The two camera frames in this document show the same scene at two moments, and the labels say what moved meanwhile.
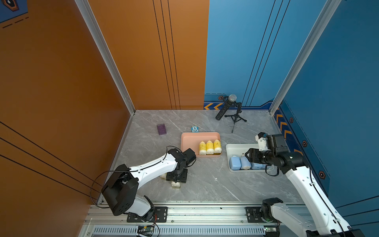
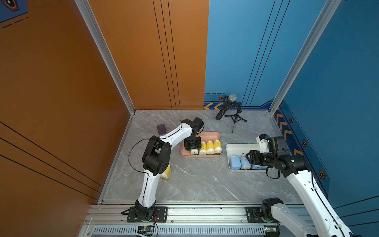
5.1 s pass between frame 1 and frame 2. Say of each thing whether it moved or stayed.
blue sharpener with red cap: stayed
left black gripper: moved
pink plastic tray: stayed
